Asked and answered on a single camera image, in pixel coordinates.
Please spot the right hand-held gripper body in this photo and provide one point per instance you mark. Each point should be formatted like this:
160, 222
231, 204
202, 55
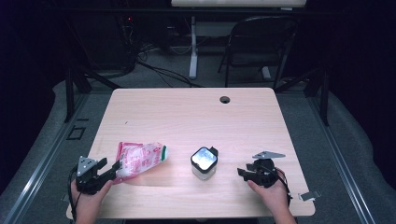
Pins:
264, 172

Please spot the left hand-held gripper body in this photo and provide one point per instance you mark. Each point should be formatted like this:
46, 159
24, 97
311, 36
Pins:
90, 182

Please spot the pink printed plastic bag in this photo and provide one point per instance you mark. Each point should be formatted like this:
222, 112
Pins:
140, 160

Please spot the person's left hand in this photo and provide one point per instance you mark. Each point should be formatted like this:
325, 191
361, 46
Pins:
88, 203

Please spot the person's right hand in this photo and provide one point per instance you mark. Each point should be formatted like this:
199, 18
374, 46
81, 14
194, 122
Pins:
275, 197

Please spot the grey tape piece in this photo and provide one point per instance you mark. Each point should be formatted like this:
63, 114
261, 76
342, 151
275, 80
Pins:
309, 195
65, 198

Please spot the black metal stand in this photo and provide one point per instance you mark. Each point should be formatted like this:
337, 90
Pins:
69, 93
324, 99

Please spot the black folding chair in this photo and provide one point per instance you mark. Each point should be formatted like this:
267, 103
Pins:
261, 37

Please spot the white desk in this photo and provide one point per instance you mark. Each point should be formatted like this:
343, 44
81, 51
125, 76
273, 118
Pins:
193, 46

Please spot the dark equipment with red light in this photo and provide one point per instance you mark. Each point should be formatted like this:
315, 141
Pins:
129, 19

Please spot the aluminium floor rail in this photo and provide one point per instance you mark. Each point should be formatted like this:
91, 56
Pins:
339, 158
46, 158

